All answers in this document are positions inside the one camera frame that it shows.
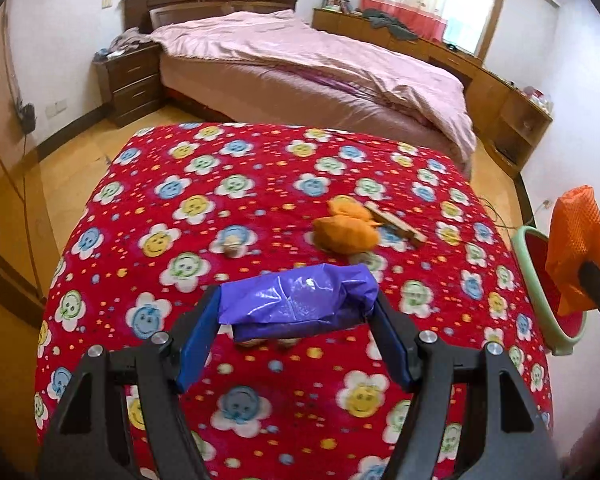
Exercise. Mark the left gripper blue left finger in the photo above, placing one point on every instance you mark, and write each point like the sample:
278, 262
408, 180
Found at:
192, 337

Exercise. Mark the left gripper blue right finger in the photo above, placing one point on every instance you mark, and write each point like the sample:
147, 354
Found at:
395, 336

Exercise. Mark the orange plastic bag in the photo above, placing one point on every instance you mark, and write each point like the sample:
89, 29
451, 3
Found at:
574, 239

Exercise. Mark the purple plastic bag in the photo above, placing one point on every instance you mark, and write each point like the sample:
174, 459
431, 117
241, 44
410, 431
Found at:
298, 303

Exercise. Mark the orange mesh knotted bag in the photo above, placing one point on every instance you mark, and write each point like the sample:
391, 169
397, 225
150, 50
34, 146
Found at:
348, 229

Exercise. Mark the small wooden piece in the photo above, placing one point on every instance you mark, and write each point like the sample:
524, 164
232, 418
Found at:
414, 236

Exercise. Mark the red bin with green rim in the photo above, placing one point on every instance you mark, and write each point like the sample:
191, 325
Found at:
560, 332

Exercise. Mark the peanut shell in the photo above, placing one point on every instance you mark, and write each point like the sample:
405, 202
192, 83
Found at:
232, 246

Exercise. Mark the red floral smiley quilt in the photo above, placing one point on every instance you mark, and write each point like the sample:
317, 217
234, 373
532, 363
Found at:
149, 244

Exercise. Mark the corner wooden shelf unit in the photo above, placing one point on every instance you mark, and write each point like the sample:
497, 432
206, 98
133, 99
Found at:
515, 132

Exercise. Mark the wooden wardrobe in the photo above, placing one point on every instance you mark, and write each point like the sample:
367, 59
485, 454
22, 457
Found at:
20, 289

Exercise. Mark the long wooden desk cabinet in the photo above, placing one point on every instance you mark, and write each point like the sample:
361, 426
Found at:
484, 93

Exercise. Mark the dark wooden nightstand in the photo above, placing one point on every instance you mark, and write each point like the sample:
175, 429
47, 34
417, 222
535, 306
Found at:
130, 84

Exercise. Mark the pink bed duvet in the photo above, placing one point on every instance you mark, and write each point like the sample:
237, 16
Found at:
275, 68

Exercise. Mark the dark clothes on desk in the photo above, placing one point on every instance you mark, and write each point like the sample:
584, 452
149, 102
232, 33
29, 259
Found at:
379, 19

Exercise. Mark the dark wooden bed headboard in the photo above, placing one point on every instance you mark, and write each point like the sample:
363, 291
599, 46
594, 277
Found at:
200, 0

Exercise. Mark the black charger on wall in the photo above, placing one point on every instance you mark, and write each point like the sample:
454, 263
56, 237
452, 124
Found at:
26, 117

